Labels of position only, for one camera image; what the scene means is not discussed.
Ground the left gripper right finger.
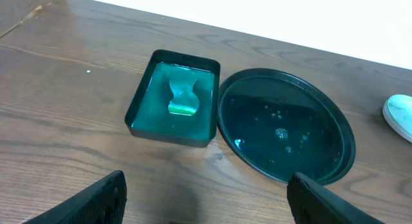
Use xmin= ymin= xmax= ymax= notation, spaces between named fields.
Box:
xmin=287 ymin=173 xmax=383 ymax=224

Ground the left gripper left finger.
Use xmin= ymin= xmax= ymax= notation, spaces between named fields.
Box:
xmin=26 ymin=170 xmax=127 ymax=224

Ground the mint plate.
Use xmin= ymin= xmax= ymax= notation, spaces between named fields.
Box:
xmin=382 ymin=95 xmax=412 ymax=142

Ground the green sponge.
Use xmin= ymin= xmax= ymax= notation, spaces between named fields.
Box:
xmin=168 ymin=73 xmax=200 ymax=116

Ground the black round tray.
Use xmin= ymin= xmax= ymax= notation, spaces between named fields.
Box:
xmin=217 ymin=68 xmax=356 ymax=185

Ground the black rectangular water tray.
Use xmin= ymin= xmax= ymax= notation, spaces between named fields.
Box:
xmin=124 ymin=50 xmax=220 ymax=147

